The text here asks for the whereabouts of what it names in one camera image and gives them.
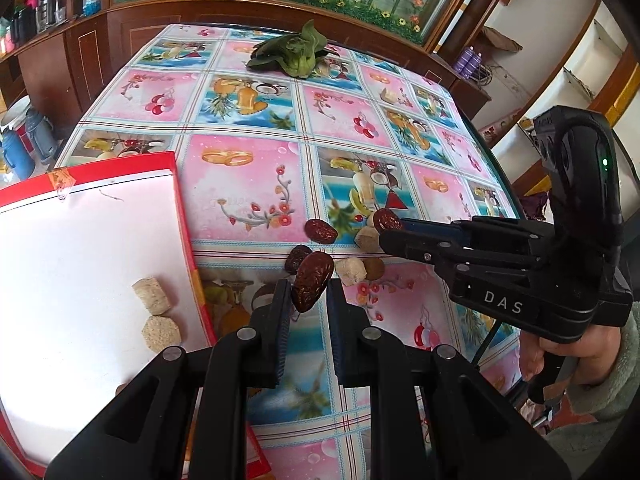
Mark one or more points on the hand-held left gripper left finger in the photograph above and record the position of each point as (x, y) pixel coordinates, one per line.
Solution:
(280, 330)

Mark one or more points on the wooden side shelf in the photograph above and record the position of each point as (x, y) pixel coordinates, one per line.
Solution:
(75, 60)

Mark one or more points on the person's right forearm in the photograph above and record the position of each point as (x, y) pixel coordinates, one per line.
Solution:
(600, 400)

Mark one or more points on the brown cardboard piece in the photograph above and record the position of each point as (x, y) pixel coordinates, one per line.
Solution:
(500, 37)

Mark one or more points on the brown longan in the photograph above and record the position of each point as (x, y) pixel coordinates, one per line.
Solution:
(374, 267)

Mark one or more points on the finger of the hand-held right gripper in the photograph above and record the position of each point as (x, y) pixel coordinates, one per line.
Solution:
(415, 250)
(435, 227)

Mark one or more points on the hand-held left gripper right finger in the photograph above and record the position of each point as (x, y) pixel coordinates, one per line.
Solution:
(337, 330)

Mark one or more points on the small beige cake piece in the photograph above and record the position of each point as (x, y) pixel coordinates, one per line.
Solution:
(387, 95)

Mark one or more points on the white bucket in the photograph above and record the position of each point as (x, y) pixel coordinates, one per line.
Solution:
(15, 112)

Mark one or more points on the red-rimmed white tray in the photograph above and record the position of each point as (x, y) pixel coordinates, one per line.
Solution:
(75, 260)

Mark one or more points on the purple cloth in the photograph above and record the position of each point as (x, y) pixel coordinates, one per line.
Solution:
(532, 205)

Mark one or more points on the blue thermos jug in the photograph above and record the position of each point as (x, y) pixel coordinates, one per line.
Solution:
(15, 160)

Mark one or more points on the person's right hand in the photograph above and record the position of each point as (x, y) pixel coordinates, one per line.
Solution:
(595, 352)

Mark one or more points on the green bok choy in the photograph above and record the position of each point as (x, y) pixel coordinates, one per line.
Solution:
(295, 55)

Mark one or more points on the wooden low cabinet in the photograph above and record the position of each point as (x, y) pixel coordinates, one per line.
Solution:
(465, 95)

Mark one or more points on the dark red date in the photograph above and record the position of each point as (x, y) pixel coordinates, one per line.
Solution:
(296, 258)

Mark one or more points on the purple bottle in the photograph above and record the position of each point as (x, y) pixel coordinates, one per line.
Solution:
(477, 62)
(466, 59)

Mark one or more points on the black kettle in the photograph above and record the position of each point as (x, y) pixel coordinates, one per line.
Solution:
(22, 25)

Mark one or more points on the hexagonal beige cake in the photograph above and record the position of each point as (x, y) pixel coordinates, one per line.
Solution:
(160, 332)

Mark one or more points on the grey thermos jug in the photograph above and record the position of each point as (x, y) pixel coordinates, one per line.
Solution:
(42, 135)

